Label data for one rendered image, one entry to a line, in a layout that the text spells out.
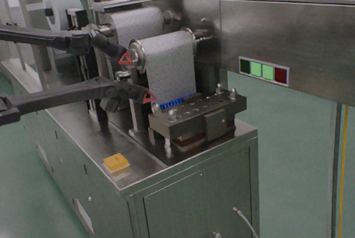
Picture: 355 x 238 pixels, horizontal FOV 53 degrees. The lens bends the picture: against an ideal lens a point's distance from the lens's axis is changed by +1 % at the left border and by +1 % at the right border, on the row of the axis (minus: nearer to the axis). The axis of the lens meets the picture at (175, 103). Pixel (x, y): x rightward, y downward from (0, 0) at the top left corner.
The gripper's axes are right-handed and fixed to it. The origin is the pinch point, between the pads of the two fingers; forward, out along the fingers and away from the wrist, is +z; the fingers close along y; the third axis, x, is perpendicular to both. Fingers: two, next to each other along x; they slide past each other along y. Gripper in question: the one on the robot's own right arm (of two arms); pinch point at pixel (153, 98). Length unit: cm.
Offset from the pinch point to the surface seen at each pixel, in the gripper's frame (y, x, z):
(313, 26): 54, 41, 12
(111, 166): 13.3, -27.3, -17.1
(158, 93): 0.2, 2.2, 1.1
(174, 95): 0.3, 3.5, 9.6
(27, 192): -146, -117, 12
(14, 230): -106, -126, -2
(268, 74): 36.4, 24.1, 20.6
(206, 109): 17.8, 3.4, 14.4
